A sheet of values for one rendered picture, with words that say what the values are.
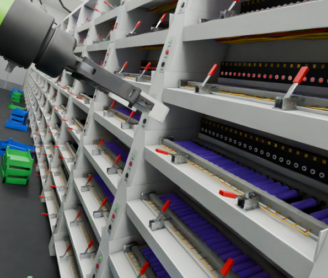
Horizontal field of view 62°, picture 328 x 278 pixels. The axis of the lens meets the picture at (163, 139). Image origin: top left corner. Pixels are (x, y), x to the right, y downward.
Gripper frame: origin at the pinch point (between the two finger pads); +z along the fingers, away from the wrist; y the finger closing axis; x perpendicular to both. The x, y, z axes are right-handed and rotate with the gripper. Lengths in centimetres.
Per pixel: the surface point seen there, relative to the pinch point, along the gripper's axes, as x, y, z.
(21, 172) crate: -89, -201, 21
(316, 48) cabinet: 34.2, 3.3, 31.9
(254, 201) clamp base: -5.9, 15.5, 22.7
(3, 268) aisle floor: -101, -90, 16
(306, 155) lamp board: 8.0, 13.5, 33.3
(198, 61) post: 24.7, -30.2, 23.3
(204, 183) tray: -8.3, 2.4, 21.5
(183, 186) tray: -11.8, -4.5, 22.3
